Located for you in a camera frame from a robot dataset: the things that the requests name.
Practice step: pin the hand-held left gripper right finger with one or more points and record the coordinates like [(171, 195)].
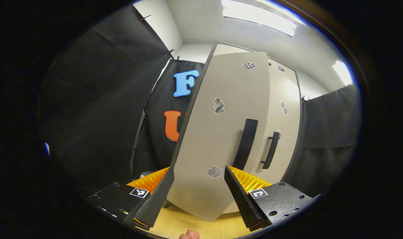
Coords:
[(243, 202)]

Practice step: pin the large ceiling light panel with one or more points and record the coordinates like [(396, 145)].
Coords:
[(257, 18)]

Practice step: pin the black backdrop cloth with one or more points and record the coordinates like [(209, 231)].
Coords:
[(88, 116)]

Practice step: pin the white cabinet door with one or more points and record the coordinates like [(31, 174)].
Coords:
[(287, 132), (214, 139)]

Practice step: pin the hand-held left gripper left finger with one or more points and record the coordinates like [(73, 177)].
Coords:
[(158, 202)]

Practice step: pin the white shoe cabinet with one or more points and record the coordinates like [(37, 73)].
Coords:
[(194, 96)]

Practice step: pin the small ceiling light panel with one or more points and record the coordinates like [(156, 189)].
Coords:
[(342, 73)]

